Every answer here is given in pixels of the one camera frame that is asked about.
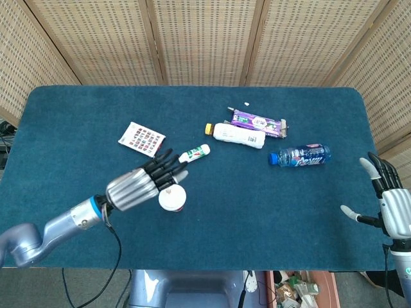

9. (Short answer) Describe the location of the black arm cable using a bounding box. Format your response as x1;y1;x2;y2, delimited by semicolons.
381;243;398;308
72;205;123;308

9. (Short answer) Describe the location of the blue-grey robot torso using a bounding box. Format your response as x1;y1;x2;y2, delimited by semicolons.
127;269;250;308

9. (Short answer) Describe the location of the red bin of clutter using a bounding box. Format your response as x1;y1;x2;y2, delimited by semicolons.
265;270;340;308

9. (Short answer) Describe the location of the blue floor cable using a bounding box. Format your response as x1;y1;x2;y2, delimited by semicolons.
62;268;73;308

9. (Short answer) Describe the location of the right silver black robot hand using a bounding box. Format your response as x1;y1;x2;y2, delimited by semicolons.
340;151;411;240

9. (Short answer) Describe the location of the blue felt table cover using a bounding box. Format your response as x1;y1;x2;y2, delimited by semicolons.
0;85;405;270

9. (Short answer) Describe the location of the white bottle with yellow cap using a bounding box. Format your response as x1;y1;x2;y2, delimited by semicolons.
205;123;267;150

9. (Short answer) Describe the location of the red cup with white lid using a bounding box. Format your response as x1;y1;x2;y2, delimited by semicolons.
158;184;188;212

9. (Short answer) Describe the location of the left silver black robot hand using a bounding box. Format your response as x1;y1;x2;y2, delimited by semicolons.
105;148;189;212

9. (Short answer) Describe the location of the woven bamboo folding screen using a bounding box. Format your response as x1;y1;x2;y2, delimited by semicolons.
0;0;411;230

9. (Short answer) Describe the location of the dark equipment with cables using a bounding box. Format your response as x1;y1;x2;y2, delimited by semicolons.
0;119;16;171

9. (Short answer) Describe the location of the small white green bottle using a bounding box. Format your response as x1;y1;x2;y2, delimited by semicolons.
178;144;211;164

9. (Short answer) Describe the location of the blue-capped water bottle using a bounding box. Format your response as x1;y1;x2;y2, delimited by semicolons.
268;143;332;168

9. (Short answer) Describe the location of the purple snack wrapper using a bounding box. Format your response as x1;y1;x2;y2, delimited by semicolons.
227;107;288;139

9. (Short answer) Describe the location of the white handle device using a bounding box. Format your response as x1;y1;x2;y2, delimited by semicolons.
245;271;258;293

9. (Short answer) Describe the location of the card box with coloured pictures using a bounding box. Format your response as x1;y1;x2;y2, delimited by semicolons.
118;121;167;159

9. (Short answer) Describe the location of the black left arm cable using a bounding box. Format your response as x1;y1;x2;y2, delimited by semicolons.
72;205;123;308

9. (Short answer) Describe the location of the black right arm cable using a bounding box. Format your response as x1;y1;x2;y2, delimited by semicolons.
381;243;398;308

